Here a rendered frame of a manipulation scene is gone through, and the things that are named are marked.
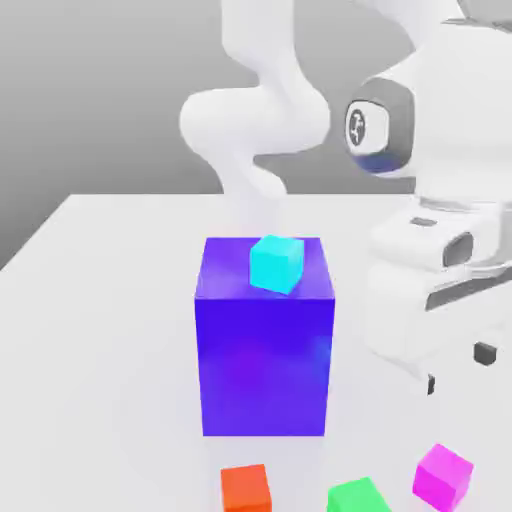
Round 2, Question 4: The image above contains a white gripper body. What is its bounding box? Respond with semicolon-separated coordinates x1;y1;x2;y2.
364;263;512;381

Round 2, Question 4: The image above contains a small green cube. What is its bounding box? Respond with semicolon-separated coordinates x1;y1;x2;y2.
326;476;393;512

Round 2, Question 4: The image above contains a small magenta cube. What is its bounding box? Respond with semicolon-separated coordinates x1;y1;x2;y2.
411;442;476;512

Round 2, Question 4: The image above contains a large blue box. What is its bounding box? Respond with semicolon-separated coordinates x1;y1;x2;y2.
194;235;336;438

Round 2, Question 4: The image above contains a small orange cube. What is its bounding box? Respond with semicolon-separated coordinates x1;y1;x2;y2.
220;463;274;512

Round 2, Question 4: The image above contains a small cyan cube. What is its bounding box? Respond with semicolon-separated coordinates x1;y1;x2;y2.
249;234;305;296

